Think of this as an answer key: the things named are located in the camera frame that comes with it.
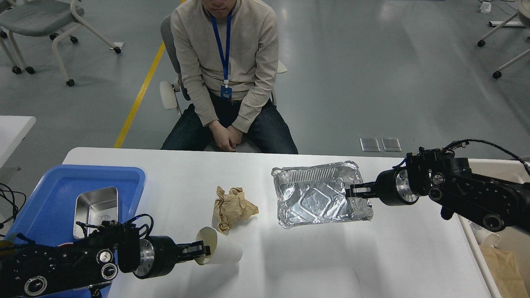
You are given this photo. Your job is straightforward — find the seated person in beige sweater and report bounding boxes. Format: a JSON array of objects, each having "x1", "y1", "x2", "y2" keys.
[{"x1": 161, "y1": 0, "x2": 299, "y2": 154}]

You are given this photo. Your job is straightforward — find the crumpled foil in bin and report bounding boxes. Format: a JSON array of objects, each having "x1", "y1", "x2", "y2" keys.
[{"x1": 466, "y1": 219, "x2": 484, "y2": 234}]

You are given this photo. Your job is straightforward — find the white chair base right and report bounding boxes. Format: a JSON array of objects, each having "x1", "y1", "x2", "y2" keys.
[{"x1": 477, "y1": 0, "x2": 530, "y2": 79}]

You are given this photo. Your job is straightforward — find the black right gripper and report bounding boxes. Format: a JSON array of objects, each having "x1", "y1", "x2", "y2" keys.
[{"x1": 346, "y1": 168, "x2": 419, "y2": 206}]

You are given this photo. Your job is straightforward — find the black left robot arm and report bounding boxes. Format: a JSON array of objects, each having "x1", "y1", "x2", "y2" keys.
[{"x1": 1, "y1": 214, "x2": 211, "y2": 298}]

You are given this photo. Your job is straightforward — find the metal floor plate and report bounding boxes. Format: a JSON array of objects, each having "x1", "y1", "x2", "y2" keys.
[
  {"x1": 382, "y1": 138, "x2": 402, "y2": 152},
  {"x1": 359, "y1": 138, "x2": 381, "y2": 152}
]

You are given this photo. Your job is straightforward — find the brown paper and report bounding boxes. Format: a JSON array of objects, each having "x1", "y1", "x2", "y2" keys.
[
  {"x1": 213, "y1": 186, "x2": 259, "y2": 234},
  {"x1": 479, "y1": 245, "x2": 529, "y2": 298}
]

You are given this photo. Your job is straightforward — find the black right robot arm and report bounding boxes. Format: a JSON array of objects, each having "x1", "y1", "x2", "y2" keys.
[{"x1": 345, "y1": 138, "x2": 530, "y2": 234}]

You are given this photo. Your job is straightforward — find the stainless steel rectangular tray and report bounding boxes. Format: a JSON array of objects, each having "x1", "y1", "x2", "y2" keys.
[{"x1": 72, "y1": 187, "x2": 119, "y2": 240}]

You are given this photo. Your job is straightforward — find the white power adapter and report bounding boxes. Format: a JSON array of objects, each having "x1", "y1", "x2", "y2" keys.
[{"x1": 479, "y1": 1, "x2": 492, "y2": 14}]

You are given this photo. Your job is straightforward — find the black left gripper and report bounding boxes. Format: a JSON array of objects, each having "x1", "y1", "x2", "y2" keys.
[{"x1": 135, "y1": 236, "x2": 211, "y2": 279}]

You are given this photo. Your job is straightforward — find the beige plastic bin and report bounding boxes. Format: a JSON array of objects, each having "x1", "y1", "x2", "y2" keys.
[{"x1": 455, "y1": 159, "x2": 530, "y2": 298}]

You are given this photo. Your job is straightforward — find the white paper cup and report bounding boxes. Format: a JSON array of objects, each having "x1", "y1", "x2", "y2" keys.
[{"x1": 195, "y1": 227, "x2": 243, "y2": 265}]

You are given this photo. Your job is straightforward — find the white grey rolling chair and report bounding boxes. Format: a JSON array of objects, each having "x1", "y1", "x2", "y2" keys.
[{"x1": 0, "y1": 0, "x2": 121, "y2": 87}]

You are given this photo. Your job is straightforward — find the aluminium foil container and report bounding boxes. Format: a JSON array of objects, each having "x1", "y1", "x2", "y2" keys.
[{"x1": 271, "y1": 161, "x2": 373, "y2": 229}]

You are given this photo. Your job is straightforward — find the white side table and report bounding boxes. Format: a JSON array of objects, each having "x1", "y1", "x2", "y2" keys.
[{"x1": 0, "y1": 115, "x2": 36, "y2": 167}]

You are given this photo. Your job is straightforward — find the right metal floor plate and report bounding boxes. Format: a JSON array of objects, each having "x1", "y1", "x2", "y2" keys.
[{"x1": 382, "y1": 138, "x2": 402, "y2": 152}]

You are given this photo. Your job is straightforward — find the left metal floor plate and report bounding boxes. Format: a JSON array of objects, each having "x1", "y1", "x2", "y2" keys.
[{"x1": 359, "y1": 138, "x2": 381, "y2": 152}]

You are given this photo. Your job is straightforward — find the white cup in bin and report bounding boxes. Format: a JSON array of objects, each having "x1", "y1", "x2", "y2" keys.
[{"x1": 473, "y1": 228, "x2": 501, "y2": 248}]

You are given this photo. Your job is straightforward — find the blue lanyard with badge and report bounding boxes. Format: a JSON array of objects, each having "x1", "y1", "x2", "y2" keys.
[{"x1": 209, "y1": 12, "x2": 234, "y2": 100}]

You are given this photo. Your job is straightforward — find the brown paper in bin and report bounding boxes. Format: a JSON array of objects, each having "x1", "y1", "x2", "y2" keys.
[{"x1": 479, "y1": 245, "x2": 529, "y2": 298}]

